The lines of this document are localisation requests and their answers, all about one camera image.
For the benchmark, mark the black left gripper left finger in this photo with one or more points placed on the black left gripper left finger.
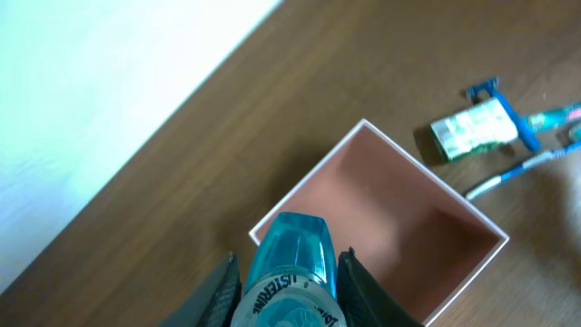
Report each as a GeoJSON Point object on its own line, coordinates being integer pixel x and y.
{"type": "Point", "coordinates": [214, 301]}

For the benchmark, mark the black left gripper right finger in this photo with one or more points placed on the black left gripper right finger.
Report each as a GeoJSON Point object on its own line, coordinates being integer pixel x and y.
{"type": "Point", "coordinates": [363, 301]}

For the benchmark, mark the teal mouthwash bottle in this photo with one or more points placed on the teal mouthwash bottle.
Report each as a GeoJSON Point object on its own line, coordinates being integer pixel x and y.
{"type": "Point", "coordinates": [292, 281]}

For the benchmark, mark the white square cardboard box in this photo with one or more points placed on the white square cardboard box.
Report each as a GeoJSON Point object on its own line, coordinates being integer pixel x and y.
{"type": "Point", "coordinates": [420, 239]}

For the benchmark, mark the green white soap packet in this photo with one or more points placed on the green white soap packet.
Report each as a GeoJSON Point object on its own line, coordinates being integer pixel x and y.
{"type": "Point", "coordinates": [477, 129]}

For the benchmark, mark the blue white toothbrush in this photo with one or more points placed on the blue white toothbrush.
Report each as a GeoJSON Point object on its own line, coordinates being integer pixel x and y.
{"type": "Point", "coordinates": [498, 179]}

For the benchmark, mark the blue disposable razor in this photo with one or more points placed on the blue disposable razor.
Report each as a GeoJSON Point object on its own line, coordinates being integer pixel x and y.
{"type": "Point", "coordinates": [525, 133]}

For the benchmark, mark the green toothpaste tube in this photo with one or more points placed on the green toothpaste tube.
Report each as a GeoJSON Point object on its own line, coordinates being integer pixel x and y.
{"type": "Point", "coordinates": [554, 118]}

